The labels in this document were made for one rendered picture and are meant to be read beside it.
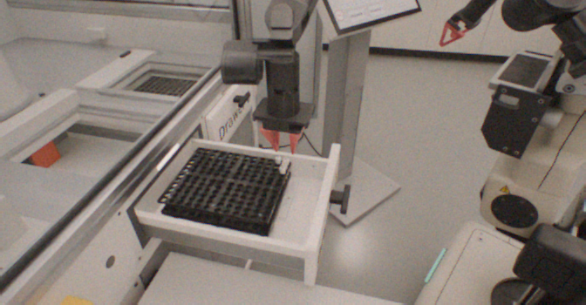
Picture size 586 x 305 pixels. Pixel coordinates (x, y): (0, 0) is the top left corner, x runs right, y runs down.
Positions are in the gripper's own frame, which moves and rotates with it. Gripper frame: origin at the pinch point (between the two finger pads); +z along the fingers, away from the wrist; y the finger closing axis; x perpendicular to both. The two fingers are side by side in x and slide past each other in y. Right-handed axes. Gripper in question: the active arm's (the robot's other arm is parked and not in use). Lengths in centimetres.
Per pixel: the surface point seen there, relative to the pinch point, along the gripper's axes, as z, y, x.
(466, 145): 103, 81, 153
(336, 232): 99, 7, 57
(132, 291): 21.2, -24.6, -25.9
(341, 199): 5.3, 12.5, -5.9
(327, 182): 3.6, 9.3, -3.7
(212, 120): 4.9, -22.3, 11.6
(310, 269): 8.4, 9.8, -19.6
